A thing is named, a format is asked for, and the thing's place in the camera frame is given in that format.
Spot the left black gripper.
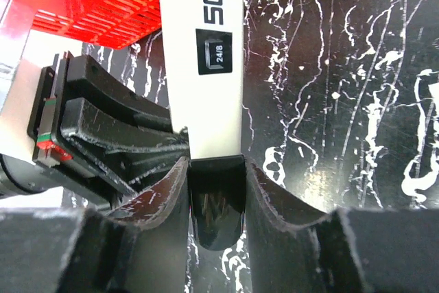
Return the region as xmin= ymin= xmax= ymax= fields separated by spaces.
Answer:
xmin=1 ymin=55 xmax=189 ymax=207

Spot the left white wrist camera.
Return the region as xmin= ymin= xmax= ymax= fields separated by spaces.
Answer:
xmin=1 ymin=0 xmax=82 ymax=165

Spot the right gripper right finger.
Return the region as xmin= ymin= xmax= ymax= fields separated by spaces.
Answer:
xmin=245 ymin=160 xmax=370 ymax=292

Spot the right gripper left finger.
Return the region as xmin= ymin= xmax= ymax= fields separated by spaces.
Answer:
xmin=57 ymin=157 xmax=189 ymax=292

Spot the white black stapler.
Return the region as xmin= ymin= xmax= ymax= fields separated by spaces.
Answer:
xmin=159 ymin=0 xmax=246 ymax=251

